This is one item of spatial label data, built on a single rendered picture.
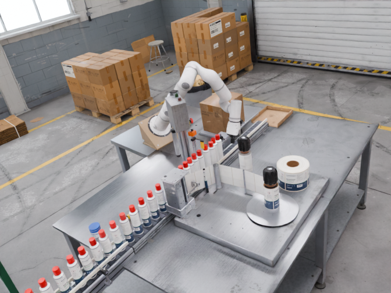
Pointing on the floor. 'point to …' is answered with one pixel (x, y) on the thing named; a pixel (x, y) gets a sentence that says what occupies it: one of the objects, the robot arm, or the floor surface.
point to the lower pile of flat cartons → (11, 129)
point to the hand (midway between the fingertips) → (232, 140)
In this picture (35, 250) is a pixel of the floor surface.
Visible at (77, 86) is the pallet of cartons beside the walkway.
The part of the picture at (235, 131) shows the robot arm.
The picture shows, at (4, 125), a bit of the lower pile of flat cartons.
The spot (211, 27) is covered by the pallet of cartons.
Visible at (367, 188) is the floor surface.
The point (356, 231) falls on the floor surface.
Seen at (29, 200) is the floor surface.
